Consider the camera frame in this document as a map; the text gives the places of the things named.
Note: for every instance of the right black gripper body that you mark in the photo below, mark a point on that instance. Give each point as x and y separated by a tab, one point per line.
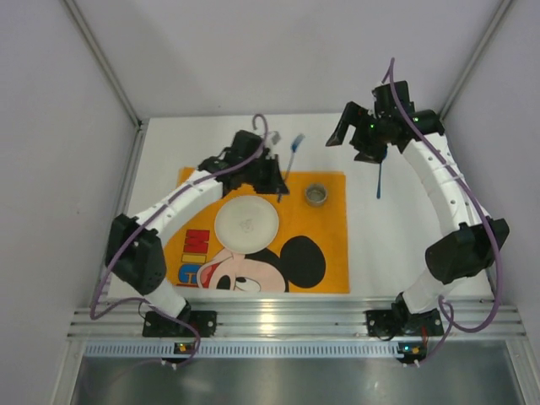
363	132

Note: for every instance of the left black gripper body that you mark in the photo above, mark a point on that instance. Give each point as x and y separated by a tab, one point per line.
267	175

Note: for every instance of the blue metallic fork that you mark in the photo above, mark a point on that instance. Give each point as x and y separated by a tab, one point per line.
294	146

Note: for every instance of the white round plate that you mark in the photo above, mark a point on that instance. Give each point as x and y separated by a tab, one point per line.
246	224

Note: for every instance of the small metal cup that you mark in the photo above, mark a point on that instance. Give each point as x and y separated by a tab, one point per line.
316	195

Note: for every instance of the blue metallic spoon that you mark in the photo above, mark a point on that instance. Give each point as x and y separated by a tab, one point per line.
379	179

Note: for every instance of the orange Mickey Mouse placemat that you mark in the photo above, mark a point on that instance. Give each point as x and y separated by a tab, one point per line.
308	255

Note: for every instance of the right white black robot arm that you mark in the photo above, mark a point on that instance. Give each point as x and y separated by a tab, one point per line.
470	237

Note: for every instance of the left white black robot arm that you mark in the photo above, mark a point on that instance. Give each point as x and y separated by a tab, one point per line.
135	249

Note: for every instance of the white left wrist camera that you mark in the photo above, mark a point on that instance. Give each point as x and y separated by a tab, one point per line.
272	139

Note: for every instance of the left aluminium frame post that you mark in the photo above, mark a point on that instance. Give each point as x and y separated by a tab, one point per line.
81	24

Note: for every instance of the aluminium frame post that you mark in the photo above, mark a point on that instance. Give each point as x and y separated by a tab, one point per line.
81	24
481	45

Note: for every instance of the right aluminium frame post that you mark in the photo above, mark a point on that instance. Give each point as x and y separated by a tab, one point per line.
481	45

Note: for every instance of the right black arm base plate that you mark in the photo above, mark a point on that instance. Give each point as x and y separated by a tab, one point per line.
386	324

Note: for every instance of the aluminium mounting rail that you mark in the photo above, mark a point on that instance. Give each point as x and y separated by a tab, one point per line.
294	316

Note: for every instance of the perforated grey cable duct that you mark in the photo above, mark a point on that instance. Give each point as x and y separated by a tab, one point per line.
254	349

